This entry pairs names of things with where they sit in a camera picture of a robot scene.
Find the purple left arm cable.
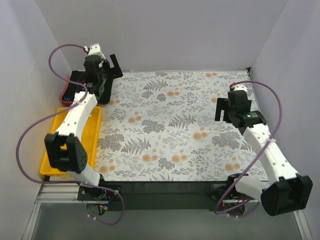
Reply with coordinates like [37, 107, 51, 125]
[15, 43, 126, 226]

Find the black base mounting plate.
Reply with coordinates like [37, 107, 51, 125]
[77, 180, 257, 212]

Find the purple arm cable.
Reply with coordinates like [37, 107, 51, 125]
[214, 80, 284, 219]
[15, 43, 126, 226]

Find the black t shirt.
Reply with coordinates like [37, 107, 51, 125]
[61, 70, 116, 105]

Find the floral table mat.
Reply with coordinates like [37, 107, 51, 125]
[94, 71, 267, 181]

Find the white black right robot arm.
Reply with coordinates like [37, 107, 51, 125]
[215, 90, 313, 216]

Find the folded red t shirt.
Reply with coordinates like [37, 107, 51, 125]
[58, 76, 106, 106]

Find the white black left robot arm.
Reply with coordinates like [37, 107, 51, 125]
[44, 53, 123, 200]

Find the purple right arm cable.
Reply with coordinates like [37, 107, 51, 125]
[214, 80, 284, 219]

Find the aluminium frame rail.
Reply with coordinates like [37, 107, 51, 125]
[22, 182, 81, 240]

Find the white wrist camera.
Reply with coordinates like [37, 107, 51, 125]
[230, 83, 248, 93]
[83, 43, 106, 60]

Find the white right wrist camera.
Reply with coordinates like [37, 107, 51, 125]
[230, 83, 248, 93]

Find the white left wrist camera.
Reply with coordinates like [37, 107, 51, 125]
[83, 43, 106, 60]

